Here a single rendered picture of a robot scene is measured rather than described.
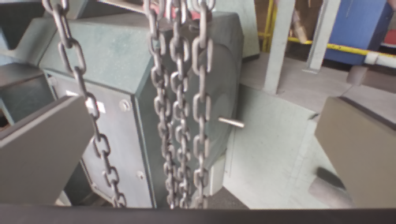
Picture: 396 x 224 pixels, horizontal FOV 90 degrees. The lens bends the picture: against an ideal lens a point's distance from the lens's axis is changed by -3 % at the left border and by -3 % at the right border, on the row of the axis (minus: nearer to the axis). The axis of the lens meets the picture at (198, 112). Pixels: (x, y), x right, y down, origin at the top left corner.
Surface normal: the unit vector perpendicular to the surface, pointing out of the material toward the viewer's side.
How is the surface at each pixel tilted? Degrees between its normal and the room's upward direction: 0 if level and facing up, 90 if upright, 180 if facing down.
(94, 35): 45
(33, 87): 90
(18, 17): 90
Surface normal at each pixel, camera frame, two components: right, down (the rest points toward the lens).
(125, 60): -0.35, -0.29
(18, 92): 0.87, 0.25
